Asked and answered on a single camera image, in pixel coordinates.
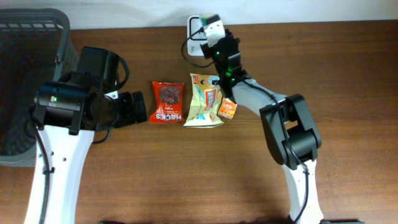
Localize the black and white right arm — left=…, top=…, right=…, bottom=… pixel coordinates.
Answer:
left=201, top=29, right=324, bottom=223

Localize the red candy bag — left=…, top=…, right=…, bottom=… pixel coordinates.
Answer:
left=149, top=81, right=184, bottom=124

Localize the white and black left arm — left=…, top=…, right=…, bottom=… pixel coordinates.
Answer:
left=24, top=47, right=148, bottom=223

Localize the orange tissue pack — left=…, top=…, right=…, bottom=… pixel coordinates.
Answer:
left=218, top=98, right=238, bottom=119

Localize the grey plastic mesh basket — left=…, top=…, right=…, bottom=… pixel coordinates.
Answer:
left=1, top=8, right=78, bottom=167

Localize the white barcode scanner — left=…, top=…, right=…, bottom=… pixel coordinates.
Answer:
left=187, top=15, right=207, bottom=57

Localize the beige snack bag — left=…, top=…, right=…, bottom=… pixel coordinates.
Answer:
left=183, top=73, right=223, bottom=128

